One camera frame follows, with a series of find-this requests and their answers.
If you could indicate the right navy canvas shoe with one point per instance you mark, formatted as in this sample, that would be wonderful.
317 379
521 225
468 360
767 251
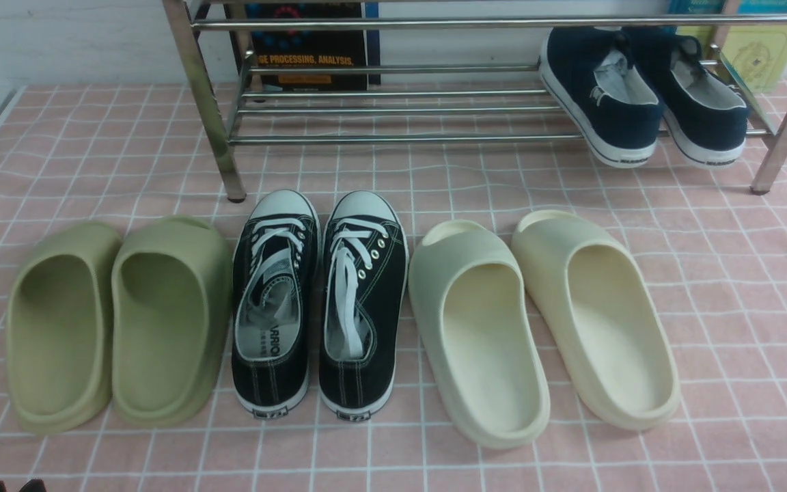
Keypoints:
706 119

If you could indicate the left cream foam slipper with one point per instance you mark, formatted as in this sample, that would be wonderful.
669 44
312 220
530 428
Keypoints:
468 299

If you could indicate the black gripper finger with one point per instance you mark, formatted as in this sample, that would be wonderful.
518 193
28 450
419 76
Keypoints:
34 485

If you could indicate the cream foam slipper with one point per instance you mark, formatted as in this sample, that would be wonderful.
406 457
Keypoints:
468 299
595 302

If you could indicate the left olive green slipper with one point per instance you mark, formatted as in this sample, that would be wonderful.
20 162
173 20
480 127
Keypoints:
59 328

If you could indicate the right cream foam slipper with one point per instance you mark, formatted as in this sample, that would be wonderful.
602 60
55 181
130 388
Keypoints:
595 302

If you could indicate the olive green slipper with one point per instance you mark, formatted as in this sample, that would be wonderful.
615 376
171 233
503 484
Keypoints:
59 328
171 285

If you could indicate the dark image processing book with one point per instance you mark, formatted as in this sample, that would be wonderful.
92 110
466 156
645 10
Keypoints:
307 48

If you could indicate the left navy canvas shoe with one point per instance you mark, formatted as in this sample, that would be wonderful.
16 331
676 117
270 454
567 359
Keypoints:
593 75

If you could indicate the right olive green slipper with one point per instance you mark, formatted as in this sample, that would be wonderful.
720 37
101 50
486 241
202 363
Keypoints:
171 285

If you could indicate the yellow teal book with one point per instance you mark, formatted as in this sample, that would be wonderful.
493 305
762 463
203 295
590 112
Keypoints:
757 52

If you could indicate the navy canvas shoe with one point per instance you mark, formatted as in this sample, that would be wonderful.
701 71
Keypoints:
593 75
706 119

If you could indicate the black canvas sneaker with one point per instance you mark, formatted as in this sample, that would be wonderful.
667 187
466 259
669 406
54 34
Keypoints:
273 270
365 266

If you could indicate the stainless steel shoe rack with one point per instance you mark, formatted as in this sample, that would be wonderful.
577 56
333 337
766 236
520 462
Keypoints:
188 20

